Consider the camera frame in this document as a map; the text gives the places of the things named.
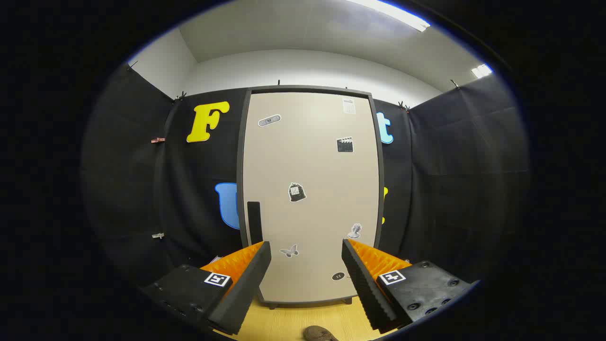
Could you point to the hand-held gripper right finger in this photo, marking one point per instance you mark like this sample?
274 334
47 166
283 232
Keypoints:
367 289

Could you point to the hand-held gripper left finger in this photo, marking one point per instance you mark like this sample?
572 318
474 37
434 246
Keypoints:
246 289

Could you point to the brown fuzzy shoe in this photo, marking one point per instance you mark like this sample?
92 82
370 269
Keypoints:
319 334

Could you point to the grey shoe cabinet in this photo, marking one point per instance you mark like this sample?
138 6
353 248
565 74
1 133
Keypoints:
241 199

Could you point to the beige shoe cabinet door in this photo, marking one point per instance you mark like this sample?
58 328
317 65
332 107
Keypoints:
312 161

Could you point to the black backdrop cloth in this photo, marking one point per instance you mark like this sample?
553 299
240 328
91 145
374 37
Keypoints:
450 189

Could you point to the pink cloth clip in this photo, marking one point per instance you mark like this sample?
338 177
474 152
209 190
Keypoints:
158 140

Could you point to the small ceiling light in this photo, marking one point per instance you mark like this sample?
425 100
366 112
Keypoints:
481 71

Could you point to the long ceiling light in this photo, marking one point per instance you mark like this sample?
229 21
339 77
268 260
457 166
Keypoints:
393 13

